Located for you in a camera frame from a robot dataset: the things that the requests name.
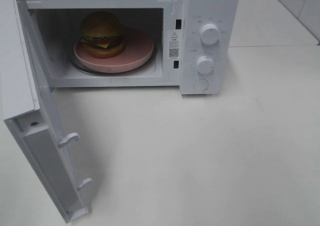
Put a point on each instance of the white timer knob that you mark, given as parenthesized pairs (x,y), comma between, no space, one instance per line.
(205,64)

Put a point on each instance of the burger with lettuce and cheese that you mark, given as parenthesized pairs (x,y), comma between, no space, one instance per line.
(102,35)

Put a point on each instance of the white microwave oven body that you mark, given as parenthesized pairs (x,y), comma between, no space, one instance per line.
(174,26)

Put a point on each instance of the pink round plate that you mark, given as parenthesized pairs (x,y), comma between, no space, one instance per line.
(136,39)

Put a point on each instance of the upper white power knob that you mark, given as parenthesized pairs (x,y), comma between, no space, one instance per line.
(209,33)

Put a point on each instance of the white microwave door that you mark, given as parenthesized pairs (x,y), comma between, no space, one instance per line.
(29,110)

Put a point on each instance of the round white door-release button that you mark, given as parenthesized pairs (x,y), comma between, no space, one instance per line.
(201,85)

